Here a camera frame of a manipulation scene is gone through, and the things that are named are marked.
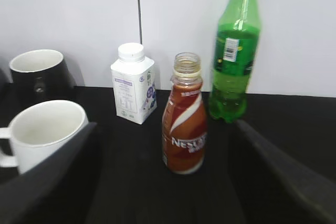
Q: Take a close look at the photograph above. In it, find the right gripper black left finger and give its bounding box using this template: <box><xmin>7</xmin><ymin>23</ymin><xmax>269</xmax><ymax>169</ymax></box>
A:
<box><xmin>1</xmin><ymin>122</ymin><xmax>98</xmax><ymax>223</ymax></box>

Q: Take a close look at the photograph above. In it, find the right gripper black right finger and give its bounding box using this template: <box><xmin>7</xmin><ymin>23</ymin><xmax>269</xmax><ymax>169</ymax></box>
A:
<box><xmin>236</xmin><ymin>120</ymin><xmax>335</xmax><ymax>223</ymax></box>

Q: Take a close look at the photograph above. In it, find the brown Nescafe coffee bottle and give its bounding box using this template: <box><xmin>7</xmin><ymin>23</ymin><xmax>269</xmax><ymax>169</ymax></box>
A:
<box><xmin>162</xmin><ymin>52</ymin><xmax>207</xmax><ymax>175</ymax></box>

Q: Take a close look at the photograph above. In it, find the white ceramic mug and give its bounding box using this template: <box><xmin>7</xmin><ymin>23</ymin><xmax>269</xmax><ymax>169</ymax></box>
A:
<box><xmin>1</xmin><ymin>100</ymin><xmax>89</xmax><ymax>174</ymax></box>

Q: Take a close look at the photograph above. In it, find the black ceramic mug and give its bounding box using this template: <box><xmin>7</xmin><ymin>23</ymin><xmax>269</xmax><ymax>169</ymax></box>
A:
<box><xmin>9</xmin><ymin>49</ymin><xmax>74</xmax><ymax>108</ymax></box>

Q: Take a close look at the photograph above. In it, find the green sprite bottle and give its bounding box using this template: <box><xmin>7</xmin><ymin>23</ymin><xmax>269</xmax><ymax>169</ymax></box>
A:
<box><xmin>209</xmin><ymin>0</ymin><xmax>261</xmax><ymax>123</ymax></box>

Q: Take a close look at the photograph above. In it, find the white milk carton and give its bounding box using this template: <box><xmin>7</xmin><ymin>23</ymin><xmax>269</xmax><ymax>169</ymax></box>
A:
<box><xmin>111</xmin><ymin>42</ymin><xmax>156</xmax><ymax>124</ymax></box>

